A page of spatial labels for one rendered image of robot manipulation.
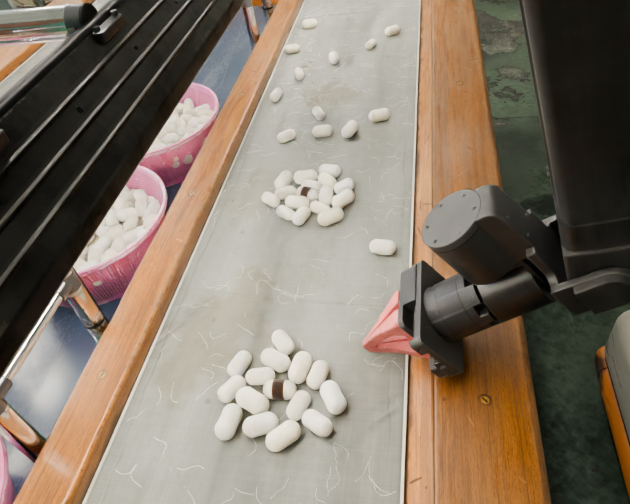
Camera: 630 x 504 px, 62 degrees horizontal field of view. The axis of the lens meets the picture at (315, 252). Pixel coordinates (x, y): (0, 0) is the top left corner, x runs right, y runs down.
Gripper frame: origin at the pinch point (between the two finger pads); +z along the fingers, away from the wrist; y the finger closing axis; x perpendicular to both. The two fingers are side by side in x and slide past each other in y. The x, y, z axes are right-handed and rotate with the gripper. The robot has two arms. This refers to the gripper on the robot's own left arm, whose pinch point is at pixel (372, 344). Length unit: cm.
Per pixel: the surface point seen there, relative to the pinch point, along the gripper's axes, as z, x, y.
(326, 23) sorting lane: 16, -9, -92
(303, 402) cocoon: 4.9, -4.0, 7.4
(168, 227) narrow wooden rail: 22.9, -19.3, -17.5
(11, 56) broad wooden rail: 74, -60, -80
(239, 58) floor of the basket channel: 38, -19, -91
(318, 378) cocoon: 3.9, -3.4, 4.7
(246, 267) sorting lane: 14.9, -9.7, -12.4
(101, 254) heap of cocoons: 33.5, -23.6, -15.2
